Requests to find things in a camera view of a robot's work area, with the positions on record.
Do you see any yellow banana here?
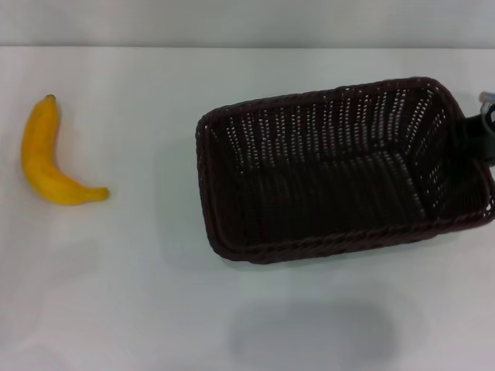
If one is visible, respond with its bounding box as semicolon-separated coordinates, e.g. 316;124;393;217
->
21;94;111;206

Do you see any dark woven rectangular basket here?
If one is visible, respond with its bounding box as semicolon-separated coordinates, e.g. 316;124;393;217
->
195;77;495;265

